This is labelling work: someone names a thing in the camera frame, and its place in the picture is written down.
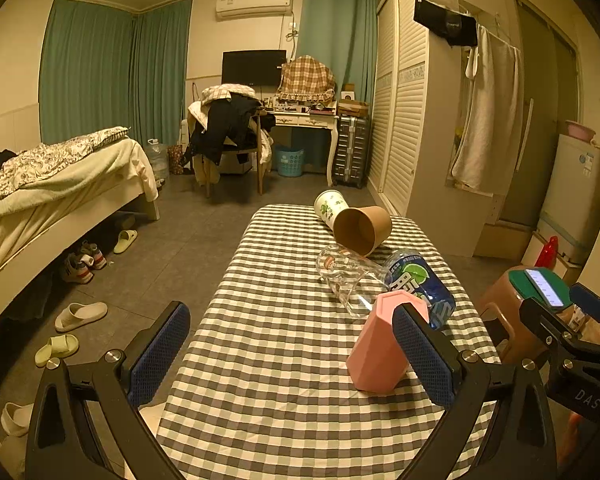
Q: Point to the blue drink can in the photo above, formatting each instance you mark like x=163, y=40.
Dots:
x=416, y=280

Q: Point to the patterned quilt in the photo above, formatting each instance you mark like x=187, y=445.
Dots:
x=40, y=160

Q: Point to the green slipper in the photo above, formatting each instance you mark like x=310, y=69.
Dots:
x=57, y=350

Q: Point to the green curtain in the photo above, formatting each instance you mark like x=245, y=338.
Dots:
x=85, y=70
x=162, y=70
x=337, y=25

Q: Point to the black hanging bag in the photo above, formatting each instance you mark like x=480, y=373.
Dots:
x=445, y=20

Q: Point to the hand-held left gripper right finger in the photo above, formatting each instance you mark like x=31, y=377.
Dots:
x=425, y=360

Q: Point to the dark ribbed suitcase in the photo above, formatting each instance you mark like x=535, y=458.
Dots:
x=351, y=151

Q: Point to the pile of clothes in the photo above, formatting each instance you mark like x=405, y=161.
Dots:
x=225, y=125

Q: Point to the grey checked tablecloth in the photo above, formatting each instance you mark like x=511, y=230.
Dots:
x=280, y=310

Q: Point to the blue plastic basket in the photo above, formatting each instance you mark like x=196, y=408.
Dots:
x=289, y=161

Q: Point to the white louvered wardrobe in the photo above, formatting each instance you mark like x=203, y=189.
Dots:
x=405, y=110

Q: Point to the clear water jug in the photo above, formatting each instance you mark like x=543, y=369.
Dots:
x=157, y=160

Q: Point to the green-cased phone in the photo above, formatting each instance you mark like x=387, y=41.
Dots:
x=537, y=285

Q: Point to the yellow slipper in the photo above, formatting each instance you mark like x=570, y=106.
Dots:
x=125, y=241

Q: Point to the white red sneaker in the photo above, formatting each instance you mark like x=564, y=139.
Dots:
x=76, y=270
x=94, y=256

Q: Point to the pink faceted cup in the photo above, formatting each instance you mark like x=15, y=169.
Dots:
x=375, y=342

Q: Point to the dark red bag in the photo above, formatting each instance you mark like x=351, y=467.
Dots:
x=176, y=160

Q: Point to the white washing machine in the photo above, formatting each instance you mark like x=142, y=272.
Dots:
x=575, y=195

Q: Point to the wooden chair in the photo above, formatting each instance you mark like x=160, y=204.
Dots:
x=257, y=160

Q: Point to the white hanging towel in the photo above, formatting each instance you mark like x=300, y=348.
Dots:
x=487, y=110

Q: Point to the brown plastic stool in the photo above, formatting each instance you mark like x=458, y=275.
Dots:
x=500, y=305

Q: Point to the plaid cloth cover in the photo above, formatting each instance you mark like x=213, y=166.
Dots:
x=306, y=79

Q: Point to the dark door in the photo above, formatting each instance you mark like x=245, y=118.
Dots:
x=545, y=100

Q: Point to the white slipper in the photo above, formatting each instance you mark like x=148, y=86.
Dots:
x=82, y=316
x=16, y=419

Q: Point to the dark cloth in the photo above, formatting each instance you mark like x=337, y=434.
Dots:
x=2, y=158

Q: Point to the white dressing desk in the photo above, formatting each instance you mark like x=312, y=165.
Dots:
x=305, y=121

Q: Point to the red bottle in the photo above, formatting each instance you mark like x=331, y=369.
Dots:
x=551, y=254

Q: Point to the brown paper cup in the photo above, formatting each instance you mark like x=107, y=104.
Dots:
x=361, y=231

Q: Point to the pink plastic basin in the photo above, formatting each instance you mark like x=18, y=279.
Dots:
x=580, y=131

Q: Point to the bed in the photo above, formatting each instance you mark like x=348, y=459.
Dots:
x=45, y=230

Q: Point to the black television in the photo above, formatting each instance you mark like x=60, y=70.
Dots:
x=254, y=67

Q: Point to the white air conditioner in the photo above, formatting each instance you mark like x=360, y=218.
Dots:
x=254, y=6

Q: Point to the white floral paper cup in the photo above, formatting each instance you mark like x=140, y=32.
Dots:
x=327, y=207

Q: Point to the brown cardboard box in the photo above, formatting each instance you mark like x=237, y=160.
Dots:
x=352, y=108

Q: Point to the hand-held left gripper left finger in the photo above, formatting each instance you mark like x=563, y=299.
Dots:
x=160, y=352

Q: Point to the clear glass cup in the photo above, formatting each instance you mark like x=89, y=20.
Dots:
x=347, y=275

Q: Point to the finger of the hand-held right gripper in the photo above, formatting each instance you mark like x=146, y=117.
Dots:
x=591, y=304
x=547, y=322

